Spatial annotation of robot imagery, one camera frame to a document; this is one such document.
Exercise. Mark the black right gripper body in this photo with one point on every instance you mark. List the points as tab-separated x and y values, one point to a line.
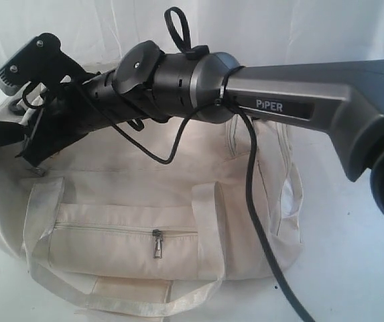
84	106

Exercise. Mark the cream duffel bag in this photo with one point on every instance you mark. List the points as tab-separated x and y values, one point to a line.
105	227

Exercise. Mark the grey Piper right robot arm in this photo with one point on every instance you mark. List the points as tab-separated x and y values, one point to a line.
345	100

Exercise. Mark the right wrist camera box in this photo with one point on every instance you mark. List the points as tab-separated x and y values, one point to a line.
38	61

